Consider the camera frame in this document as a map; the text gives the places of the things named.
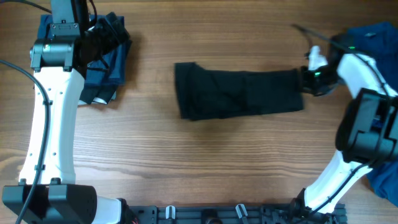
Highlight black polo shirt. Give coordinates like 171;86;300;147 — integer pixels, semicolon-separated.
174;62;304;121

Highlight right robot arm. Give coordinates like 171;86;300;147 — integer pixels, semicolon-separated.
287;34;397;223

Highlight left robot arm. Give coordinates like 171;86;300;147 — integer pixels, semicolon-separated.
2;0;138;223

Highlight folded blue shorts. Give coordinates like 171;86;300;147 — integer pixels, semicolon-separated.
37;14;132;86

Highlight blue polo shirt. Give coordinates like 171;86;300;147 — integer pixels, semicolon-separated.
347;22;397;205

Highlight right black cable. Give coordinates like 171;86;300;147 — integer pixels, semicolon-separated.
290;24;398;215

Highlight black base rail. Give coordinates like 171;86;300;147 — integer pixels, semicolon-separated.
130;203;348;224

